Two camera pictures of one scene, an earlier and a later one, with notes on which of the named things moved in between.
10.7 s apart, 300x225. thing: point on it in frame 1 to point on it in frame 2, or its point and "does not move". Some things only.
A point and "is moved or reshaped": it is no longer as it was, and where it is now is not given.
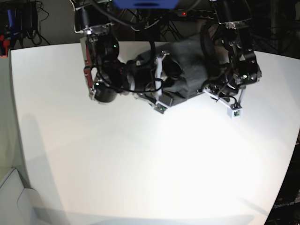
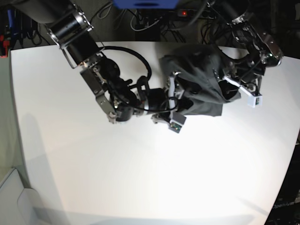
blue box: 146,4 does not move
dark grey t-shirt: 189,53 is moved or reshaped
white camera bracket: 234,110 to 254,99
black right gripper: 223,86 to 246,74
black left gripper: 143,72 to 158,99
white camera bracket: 159,107 to 176,119
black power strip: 202,13 does not move
